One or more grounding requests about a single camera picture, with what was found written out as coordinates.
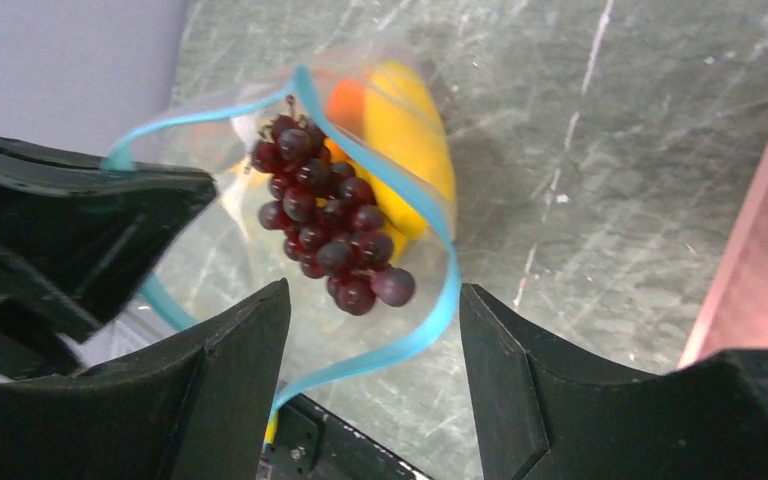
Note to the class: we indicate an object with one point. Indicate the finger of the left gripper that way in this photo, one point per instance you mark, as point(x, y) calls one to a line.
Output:
point(76, 243)

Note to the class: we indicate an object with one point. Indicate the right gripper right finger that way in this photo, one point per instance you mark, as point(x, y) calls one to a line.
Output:
point(545, 408)

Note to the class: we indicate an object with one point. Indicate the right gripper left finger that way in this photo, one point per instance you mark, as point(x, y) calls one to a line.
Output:
point(192, 406)

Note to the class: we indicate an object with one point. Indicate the dark red grape bunch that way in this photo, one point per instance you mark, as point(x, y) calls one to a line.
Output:
point(332, 224)

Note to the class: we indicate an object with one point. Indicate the clear zip bag blue zipper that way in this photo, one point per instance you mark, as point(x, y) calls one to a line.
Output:
point(225, 255)

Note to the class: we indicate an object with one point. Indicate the orange fruit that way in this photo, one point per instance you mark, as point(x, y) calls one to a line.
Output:
point(345, 107)

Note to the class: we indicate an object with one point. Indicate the yellow mango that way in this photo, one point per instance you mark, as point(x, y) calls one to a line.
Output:
point(402, 123)

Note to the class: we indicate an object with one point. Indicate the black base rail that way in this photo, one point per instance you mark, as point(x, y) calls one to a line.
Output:
point(306, 441)

